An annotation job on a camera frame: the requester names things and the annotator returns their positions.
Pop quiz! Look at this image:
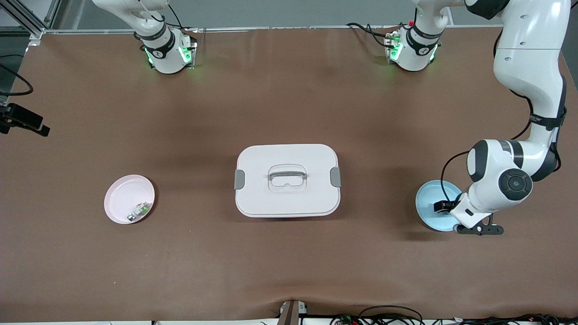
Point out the light blue plate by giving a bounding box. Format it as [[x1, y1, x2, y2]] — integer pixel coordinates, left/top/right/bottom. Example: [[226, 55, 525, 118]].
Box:
[[415, 180, 463, 232]]

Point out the pink plate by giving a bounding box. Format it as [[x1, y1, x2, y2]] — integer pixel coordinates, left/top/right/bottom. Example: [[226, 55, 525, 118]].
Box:
[[103, 174, 156, 225]]

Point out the white lidded storage box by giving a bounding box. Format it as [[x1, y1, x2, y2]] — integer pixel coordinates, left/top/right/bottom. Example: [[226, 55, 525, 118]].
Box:
[[234, 144, 342, 218]]

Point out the brown table mat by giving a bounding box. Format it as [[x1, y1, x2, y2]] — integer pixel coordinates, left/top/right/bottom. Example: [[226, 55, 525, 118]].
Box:
[[0, 25, 578, 323]]

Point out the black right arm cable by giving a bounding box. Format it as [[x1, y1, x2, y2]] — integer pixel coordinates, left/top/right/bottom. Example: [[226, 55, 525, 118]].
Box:
[[0, 54, 34, 96]]

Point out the aluminium frame corner post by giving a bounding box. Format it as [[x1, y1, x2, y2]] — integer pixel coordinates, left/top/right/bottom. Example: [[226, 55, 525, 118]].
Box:
[[0, 0, 61, 46]]

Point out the black looped cable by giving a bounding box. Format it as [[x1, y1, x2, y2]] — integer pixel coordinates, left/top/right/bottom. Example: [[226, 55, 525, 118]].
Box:
[[359, 306, 424, 325]]

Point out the black cable bundle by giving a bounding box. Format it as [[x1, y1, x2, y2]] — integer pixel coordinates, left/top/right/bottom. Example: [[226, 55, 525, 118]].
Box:
[[329, 313, 578, 325]]

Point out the green and white switch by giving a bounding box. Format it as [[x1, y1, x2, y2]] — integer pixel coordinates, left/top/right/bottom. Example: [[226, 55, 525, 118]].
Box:
[[127, 202, 152, 223]]

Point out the grey box lid handle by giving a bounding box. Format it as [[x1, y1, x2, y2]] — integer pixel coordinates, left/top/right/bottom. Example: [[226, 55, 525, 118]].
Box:
[[268, 165, 308, 181]]

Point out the black arm base cable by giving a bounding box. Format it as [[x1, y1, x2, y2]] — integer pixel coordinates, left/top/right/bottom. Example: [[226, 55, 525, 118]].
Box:
[[346, 22, 393, 49]]

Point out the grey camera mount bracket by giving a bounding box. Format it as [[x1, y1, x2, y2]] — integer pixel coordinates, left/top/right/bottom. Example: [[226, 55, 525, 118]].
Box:
[[279, 300, 308, 325]]

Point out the aluminium table edge rail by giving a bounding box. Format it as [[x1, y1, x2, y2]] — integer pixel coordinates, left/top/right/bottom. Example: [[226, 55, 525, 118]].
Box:
[[43, 25, 552, 35]]

